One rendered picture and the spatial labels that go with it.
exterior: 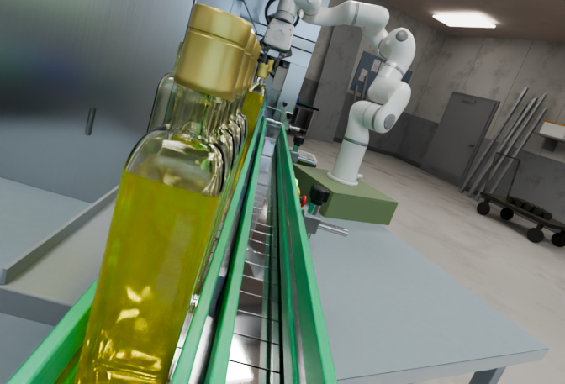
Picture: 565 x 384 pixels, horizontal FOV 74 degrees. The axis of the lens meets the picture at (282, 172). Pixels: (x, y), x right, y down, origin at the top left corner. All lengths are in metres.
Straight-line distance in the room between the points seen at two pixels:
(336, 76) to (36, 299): 8.99
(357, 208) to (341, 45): 8.14
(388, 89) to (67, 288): 1.20
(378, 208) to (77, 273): 1.11
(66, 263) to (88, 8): 0.55
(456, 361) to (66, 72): 0.95
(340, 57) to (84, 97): 8.61
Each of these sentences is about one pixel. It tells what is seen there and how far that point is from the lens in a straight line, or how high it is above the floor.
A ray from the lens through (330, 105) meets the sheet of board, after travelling 9.20.
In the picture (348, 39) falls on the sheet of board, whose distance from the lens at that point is 9.46.
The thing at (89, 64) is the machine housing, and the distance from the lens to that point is 0.88.
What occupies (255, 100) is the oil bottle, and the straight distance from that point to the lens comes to 1.24.
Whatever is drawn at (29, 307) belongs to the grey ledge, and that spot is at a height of 0.87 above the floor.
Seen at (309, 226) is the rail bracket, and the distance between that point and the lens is 0.55.
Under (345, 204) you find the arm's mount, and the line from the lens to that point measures 1.30.
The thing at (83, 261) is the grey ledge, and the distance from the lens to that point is 0.48.
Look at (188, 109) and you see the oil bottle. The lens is 0.22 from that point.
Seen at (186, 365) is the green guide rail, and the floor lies 0.96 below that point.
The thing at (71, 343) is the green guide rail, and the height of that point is 0.95.
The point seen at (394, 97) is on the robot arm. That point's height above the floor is 1.19.
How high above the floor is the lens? 1.14
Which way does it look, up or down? 14 degrees down
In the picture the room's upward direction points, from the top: 19 degrees clockwise
